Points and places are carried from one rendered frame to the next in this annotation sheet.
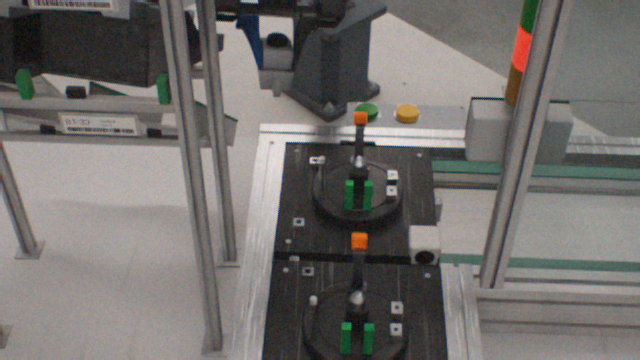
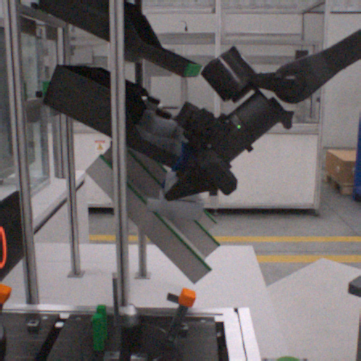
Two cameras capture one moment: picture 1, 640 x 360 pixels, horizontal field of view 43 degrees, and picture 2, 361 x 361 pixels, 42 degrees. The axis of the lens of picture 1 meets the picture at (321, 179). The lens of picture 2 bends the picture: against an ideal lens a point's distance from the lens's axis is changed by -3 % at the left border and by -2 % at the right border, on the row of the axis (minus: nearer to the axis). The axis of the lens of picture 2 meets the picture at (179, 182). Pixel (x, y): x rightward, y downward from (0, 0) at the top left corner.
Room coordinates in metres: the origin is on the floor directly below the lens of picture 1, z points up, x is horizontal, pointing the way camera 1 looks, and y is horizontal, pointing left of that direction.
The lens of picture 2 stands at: (0.97, -0.64, 1.35)
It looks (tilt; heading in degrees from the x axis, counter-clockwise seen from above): 13 degrees down; 90
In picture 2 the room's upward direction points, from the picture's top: straight up
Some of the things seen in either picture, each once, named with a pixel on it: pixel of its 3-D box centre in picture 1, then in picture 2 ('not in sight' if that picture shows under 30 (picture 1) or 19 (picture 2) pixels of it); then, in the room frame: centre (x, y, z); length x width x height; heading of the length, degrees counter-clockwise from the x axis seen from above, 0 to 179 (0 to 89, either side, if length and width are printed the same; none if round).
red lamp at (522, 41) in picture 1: (537, 45); not in sight; (0.78, -0.24, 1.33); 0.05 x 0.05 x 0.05
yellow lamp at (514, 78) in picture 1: (529, 81); not in sight; (0.78, -0.24, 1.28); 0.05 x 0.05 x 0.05
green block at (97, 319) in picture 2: (367, 195); (97, 332); (0.86, -0.07, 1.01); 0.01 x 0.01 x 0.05; 88
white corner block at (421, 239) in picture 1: (423, 245); not in sight; (0.81, -0.15, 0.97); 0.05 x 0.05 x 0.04; 88
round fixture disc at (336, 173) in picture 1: (357, 191); (132, 350); (0.91, -0.06, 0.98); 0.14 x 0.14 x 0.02
